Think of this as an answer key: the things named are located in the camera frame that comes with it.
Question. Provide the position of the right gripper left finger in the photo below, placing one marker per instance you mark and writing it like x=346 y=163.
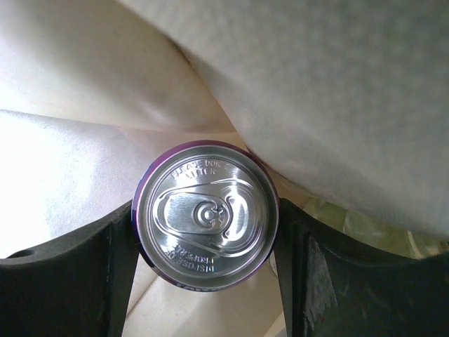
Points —
x=75 y=285

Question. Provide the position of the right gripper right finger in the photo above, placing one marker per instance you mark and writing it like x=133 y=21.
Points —
x=334 y=285

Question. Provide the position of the clear glass bottle green cap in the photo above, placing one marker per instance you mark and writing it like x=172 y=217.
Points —
x=375 y=233

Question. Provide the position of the cream canvas tote bag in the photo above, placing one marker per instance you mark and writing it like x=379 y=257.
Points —
x=343 y=101

